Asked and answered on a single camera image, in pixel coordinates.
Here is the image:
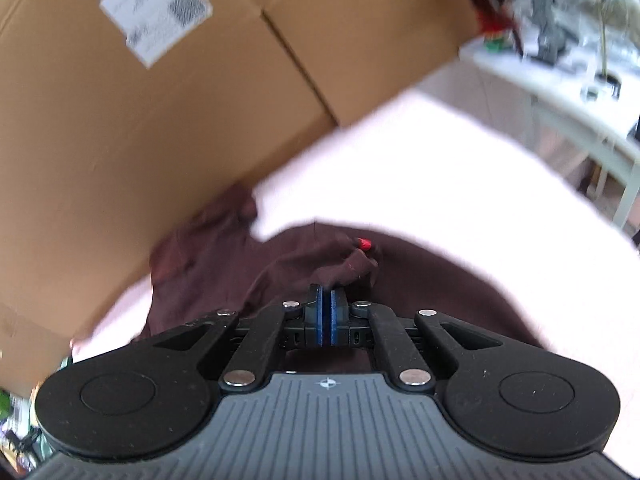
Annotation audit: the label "white shipping label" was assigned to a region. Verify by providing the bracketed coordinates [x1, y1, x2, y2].
[99, 0, 214, 69]

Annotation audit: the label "dark red feather decoration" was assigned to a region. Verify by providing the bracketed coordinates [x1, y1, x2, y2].
[440, 0, 528, 57]

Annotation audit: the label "cardboard box with clear tape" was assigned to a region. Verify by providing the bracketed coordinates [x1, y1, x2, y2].
[225, 0, 501, 128]

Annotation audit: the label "clear plastic container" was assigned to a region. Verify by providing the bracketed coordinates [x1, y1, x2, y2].
[527, 0, 640, 68]

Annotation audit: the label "pink towel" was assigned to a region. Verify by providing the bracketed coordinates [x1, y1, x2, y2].
[70, 57, 640, 480]

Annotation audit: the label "brown pants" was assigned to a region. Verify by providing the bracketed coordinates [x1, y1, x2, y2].
[132, 184, 547, 386]

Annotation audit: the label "cardboard box with small label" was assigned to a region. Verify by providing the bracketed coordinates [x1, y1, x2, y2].
[0, 302, 76, 398]

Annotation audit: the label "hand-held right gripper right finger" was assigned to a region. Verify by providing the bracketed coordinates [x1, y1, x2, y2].
[331, 286, 503, 391]

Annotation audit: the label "large cardboard box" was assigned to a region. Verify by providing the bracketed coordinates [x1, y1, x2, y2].
[0, 0, 337, 356]

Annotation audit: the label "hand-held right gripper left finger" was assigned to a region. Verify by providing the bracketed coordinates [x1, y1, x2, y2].
[132, 285, 326, 392]

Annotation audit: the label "white side table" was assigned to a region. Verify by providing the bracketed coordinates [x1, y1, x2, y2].
[459, 35, 640, 231]

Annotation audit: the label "green object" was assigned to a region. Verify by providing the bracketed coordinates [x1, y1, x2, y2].
[0, 390, 21, 423]

